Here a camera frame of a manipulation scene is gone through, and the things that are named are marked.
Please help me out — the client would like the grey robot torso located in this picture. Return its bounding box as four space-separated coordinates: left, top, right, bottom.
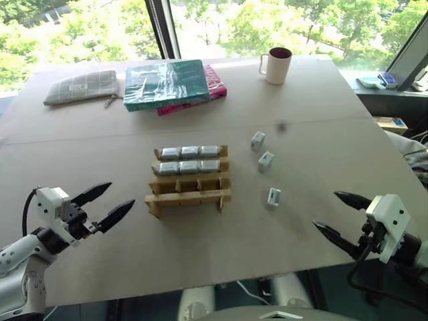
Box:
189 303 346 321

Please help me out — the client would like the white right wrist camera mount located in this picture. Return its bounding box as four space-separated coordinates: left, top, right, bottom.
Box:
364 193 412 264

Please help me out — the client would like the wooden box with blue item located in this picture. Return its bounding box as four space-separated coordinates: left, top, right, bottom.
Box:
372 116 409 135

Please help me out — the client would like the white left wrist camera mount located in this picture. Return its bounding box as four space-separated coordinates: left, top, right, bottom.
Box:
35 187 82 247

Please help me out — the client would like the pink shrink-wrapped book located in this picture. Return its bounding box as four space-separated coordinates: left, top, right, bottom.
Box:
156 64 228 117

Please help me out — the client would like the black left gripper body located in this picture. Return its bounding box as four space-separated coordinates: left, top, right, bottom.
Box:
62 199 102 240

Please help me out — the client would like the dark slanted window frame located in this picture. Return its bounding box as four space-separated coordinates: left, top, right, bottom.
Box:
387 12 428 92

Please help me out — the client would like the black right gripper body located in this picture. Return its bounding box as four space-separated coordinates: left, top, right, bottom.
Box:
355 221 386 259

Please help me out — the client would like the pale pink handled cup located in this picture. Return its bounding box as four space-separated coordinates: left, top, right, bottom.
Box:
259 46 293 86

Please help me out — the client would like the grey checked fabric pouch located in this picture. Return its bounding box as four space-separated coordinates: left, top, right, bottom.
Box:
43 69 120 109

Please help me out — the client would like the black window frame post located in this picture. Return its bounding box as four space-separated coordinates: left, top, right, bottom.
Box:
144 0 182 62

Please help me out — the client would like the white shallow tray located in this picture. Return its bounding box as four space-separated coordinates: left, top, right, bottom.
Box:
355 76 386 91

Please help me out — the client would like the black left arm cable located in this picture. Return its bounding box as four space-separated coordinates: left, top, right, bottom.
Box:
21 187 41 237

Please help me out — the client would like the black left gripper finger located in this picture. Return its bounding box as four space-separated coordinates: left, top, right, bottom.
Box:
96 199 136 234
70 181 113 207

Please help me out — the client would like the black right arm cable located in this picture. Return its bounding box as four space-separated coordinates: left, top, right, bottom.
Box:
346 245 428 304

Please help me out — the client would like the thin white cable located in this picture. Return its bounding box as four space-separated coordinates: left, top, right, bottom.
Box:
235 280 272 306

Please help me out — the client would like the wooden slotted rack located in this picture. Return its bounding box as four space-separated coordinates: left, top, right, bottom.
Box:
144 144 233 220

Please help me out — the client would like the white rounded robot leg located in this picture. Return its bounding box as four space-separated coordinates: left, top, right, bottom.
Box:
270 273 314 309
177 286 215 321

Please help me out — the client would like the small blue box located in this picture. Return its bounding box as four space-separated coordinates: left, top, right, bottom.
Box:
377 71 399 90

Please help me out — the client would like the teal shrink-wrapped book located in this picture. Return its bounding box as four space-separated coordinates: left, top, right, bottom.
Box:
123 59 212 113

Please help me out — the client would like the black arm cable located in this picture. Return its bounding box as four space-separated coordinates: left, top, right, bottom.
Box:
346 245 428 304
21 187 41 237

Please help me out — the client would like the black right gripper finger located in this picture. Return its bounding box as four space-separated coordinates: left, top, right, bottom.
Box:
333 191 374 211
311 219 362 259

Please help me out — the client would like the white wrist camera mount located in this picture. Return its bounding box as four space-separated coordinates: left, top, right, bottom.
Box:
35 187 82 247
364 193 412 264

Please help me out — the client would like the grey cloth bundle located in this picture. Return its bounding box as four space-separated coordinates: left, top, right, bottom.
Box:
383 129 428 192

